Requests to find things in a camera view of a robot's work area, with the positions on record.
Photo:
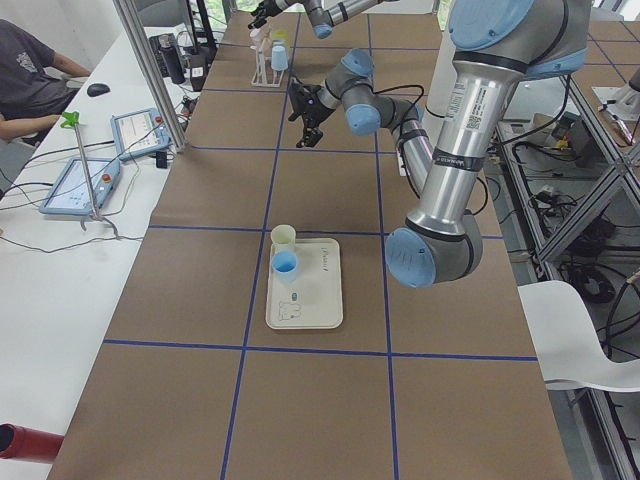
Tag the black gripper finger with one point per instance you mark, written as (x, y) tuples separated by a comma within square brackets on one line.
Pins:
[(310, 138)]

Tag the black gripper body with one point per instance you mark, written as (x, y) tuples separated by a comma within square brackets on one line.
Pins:
[(278, 6), (316, 112)]

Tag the pink plastic cup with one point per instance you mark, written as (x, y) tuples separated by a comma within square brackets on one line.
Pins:
[(258, 36)]

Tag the yellow plastic cup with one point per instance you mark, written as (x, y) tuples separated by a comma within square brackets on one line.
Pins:
[(280, 36)]

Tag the light blue cup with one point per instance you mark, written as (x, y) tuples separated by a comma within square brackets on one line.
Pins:
[(279, 58)]

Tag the blue plastic cup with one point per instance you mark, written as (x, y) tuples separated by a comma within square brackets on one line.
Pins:
[(285, 266)]

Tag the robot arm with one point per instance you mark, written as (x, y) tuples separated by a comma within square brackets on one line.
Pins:
[(322, 20), (498, 44)]

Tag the pale yellow cup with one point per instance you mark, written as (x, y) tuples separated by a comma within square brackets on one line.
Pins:
[(283, 238)]

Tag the black bottle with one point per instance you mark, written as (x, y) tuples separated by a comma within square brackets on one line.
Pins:
[(171, 59)]

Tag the far teach pendant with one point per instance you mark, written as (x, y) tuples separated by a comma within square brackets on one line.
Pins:
[(139, 133)]

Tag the teach pendant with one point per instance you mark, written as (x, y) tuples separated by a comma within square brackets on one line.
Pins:
[(69, 195), (139, 133)]

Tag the white plastic tray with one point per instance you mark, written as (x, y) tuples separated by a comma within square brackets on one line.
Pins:
[(313, 298)]

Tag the black computer mouse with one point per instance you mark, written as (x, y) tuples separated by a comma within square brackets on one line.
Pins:
[(97, 89)]

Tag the person in grey shirt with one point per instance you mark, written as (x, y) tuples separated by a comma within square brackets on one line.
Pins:
[(32, 100)]

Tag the near teach pendant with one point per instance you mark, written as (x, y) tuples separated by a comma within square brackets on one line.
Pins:
[(69, 195)]

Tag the white chair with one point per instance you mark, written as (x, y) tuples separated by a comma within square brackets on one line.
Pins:
[(566, 344)]

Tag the red cylinder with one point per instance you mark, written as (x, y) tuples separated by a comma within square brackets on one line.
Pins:
[(25, 444)]

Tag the white wire cup rack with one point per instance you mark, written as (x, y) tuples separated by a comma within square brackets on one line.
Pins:
[(264, 76)]

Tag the aluminium frame post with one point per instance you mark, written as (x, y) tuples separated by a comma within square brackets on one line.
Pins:
[(136, 34)]

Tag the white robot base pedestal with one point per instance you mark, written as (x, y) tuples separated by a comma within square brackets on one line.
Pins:
[(444, 76)]

